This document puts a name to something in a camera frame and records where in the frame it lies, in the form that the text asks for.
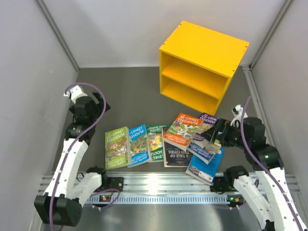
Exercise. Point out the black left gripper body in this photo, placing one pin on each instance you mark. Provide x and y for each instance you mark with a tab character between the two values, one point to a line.
96	113

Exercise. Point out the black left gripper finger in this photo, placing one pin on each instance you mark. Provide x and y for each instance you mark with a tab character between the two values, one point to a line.
99	98
104	106

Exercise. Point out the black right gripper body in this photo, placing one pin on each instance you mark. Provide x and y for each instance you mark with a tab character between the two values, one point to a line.
233	135

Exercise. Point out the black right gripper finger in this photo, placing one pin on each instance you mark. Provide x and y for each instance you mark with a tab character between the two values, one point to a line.
217	139
210	134

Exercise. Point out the purple 52-storey book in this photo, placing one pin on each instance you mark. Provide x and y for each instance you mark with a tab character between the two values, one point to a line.
208	122

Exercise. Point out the orange 78-storey book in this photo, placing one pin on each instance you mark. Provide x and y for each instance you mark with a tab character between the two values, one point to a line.
182	131

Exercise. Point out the blue 26-storey book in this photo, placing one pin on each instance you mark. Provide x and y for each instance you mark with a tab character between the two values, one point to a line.
139	146

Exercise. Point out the light green 65-storey book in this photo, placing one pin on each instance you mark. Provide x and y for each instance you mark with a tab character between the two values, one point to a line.
117	148

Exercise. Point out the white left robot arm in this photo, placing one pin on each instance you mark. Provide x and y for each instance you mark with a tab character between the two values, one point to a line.
62	201

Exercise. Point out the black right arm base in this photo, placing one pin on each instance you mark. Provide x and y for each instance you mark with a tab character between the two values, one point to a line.
221	186

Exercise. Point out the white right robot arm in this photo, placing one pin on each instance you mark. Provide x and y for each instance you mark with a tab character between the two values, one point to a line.
275	210

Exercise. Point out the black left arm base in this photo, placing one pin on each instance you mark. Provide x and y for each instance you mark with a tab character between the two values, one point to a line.
113	183

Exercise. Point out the blue 39-storey book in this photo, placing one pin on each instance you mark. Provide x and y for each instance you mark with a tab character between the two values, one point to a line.
207	153

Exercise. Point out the light blue back-cover book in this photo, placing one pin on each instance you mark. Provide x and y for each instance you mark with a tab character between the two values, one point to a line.
203	172

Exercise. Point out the dark Tale of Two Cities book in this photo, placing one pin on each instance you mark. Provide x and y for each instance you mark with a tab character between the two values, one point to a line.
174	156

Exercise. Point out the dark green treehouse book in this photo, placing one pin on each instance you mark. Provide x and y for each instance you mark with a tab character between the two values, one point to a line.
154	135

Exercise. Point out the yellow wooden shelf cabinet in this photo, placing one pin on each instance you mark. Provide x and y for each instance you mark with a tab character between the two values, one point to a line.
197	64

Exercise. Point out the aluminium mounting rail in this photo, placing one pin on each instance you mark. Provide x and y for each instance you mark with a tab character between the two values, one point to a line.
165	188

